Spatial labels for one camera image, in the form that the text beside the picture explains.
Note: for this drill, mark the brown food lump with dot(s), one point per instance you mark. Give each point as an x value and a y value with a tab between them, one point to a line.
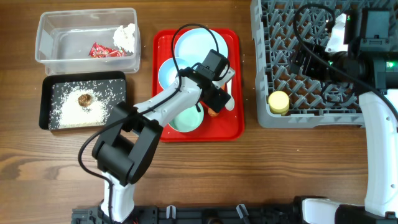
84	100

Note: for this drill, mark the white rice pile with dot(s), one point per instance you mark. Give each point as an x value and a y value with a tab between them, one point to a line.
65	112

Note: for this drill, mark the red snack wrapper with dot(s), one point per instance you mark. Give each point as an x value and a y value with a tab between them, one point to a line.
100	51

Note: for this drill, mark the grey dishwasher rack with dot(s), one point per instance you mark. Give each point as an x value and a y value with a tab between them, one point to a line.
312	103

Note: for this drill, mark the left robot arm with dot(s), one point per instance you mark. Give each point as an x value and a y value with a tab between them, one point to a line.
125	147

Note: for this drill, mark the white plastic spoon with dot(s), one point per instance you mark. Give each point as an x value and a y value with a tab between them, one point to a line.
230	104

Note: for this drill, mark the red serving tray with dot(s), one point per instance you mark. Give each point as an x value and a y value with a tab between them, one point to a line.
228	125

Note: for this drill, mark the white napkin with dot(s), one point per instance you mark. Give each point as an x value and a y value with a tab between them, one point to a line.
124	38

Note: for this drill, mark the light blue bowl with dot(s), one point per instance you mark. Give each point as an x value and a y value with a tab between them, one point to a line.
167	73

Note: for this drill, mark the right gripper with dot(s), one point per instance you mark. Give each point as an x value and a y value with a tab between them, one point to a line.
310	69

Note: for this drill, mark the green bowl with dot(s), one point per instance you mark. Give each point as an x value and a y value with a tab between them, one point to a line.
188	120

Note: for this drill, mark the yellow cup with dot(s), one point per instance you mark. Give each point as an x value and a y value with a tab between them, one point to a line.
279	102

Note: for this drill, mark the clear plastic bin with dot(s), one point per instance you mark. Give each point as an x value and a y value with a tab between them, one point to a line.
64	40

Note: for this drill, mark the orange carrot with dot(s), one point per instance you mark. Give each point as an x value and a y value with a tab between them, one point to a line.
210	111

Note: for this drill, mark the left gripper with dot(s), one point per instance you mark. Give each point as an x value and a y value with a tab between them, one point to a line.
217	99

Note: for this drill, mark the light blue plate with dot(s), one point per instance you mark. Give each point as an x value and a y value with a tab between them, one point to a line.
194	45

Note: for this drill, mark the black tray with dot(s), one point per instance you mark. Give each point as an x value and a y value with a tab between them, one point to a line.
53	79

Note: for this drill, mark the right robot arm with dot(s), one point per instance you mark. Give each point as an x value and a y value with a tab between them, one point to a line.
371	66

